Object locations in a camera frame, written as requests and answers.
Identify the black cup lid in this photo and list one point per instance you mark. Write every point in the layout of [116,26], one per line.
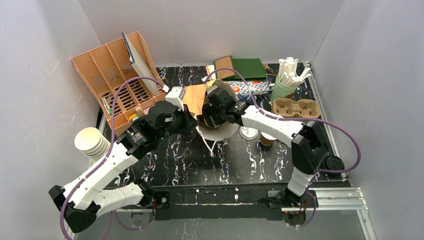
[333,163]

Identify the single white cup lid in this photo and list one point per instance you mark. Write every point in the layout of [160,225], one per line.
[248,133]

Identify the white board in organizer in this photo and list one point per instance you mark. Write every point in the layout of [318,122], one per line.
[140,66]

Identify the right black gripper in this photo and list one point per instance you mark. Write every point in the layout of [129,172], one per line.
[208,112]

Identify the green cup with straws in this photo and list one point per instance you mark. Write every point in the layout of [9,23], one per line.
[287,80]

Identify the green pen in organizer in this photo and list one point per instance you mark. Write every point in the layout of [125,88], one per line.
[106,105]

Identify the blue checkered paper bag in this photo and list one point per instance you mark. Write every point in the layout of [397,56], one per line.
[245,90]

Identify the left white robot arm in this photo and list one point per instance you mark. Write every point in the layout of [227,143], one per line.
[85,199]

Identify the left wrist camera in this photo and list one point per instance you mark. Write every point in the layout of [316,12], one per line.
[175,97]

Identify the kraft paper takeout bag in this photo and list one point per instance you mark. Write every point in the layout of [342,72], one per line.
[195,97]

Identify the stack of pulp cup carriers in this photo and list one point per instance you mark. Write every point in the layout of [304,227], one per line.
[303,108]

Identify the stack of white paper cups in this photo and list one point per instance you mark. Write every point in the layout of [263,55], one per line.
[91,142]

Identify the green paper bag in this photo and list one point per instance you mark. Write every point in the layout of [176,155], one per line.
[251,69]

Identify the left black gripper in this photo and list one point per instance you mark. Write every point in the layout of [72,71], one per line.
[189,120]

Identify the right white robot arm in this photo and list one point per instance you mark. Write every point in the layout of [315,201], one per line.
[304,137]

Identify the cream and blue bags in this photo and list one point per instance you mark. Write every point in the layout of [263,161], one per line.
[209,70]

